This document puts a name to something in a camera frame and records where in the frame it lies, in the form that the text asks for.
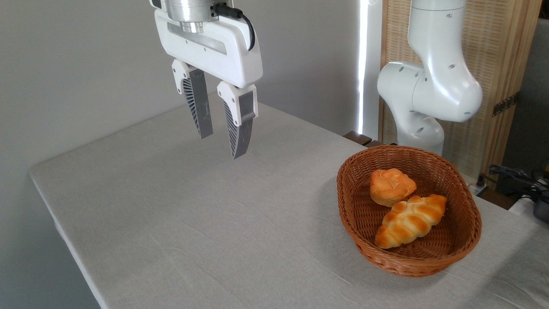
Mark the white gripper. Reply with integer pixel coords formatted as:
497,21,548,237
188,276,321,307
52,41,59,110
154,9,263,160

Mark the braided golden bread loaf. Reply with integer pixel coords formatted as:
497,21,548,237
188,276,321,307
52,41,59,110
375,194,447,249

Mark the round orange bread bun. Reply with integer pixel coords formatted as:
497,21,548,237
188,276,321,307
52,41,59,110
370,168,417,207

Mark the brown oval wicker basket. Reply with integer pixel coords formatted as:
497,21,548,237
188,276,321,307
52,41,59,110
337,145,482,277

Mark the light grey tablecloth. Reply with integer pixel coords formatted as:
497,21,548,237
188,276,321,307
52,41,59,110
29,101,549,309

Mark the dark brown wooden furniture piece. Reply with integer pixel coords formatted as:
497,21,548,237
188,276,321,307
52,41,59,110
343,131,383,148

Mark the white power strip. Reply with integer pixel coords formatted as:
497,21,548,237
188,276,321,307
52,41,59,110
469,174,490,197

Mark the brass screen hinge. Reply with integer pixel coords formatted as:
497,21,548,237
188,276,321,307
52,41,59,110
492,95,518,117

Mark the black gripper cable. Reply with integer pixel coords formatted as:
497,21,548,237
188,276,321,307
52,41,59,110
212,3,256,52

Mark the black cable bundle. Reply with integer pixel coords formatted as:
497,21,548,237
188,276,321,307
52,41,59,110
488,164,549,194

